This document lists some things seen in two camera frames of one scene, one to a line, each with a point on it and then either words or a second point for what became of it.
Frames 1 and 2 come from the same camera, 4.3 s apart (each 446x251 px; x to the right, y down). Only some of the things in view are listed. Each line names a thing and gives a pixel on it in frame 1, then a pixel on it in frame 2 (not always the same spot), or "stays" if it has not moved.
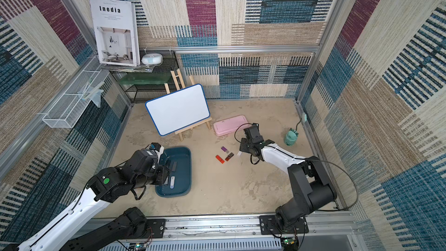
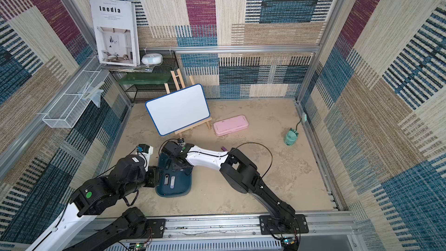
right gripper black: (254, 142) to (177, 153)
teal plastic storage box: (179, 182) stays
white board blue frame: (177, 110) stays
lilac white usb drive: (172, 182) stays
